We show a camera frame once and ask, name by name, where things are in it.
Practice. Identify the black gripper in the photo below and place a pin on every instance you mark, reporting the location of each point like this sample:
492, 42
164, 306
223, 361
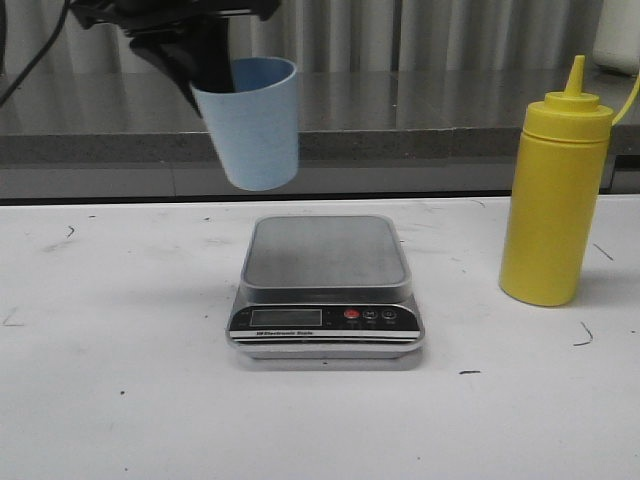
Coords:
208, 43

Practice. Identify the light blue plastic cup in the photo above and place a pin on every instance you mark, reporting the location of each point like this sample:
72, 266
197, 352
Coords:
254, 129

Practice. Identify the yellow squeeze bottle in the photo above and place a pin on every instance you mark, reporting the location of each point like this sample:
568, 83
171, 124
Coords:
560, 161

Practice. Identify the silver digital kitchen scale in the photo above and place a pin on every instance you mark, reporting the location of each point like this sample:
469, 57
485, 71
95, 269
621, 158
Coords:
325, 287

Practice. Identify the grey stone counter ledge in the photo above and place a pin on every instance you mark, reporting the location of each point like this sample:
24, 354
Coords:
132, 137

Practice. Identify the white container in background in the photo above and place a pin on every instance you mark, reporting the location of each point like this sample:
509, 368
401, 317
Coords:
616, 44

